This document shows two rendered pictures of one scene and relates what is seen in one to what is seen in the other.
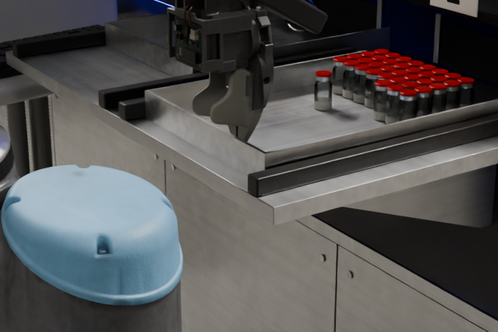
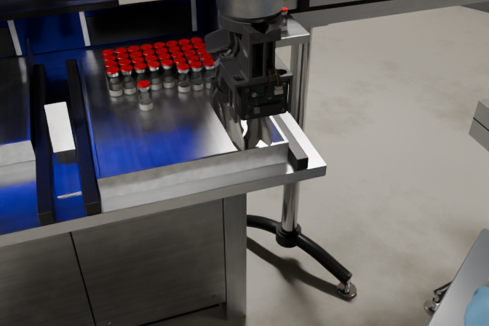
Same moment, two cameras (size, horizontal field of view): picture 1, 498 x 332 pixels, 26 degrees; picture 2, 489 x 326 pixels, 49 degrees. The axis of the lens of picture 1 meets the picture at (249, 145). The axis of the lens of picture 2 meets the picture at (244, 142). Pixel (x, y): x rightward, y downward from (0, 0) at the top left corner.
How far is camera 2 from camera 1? 109 cm
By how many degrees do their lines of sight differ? 66
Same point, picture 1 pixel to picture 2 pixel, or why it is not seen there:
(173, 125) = (153, 183)
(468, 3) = not seen: outside the picture
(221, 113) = (269, 135)
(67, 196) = not seen: outside the picture
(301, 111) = (146, 117)
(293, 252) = not seen: hidden behind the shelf
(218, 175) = (258, 179)
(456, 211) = not seen: hidden behind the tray
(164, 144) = (176, 197)
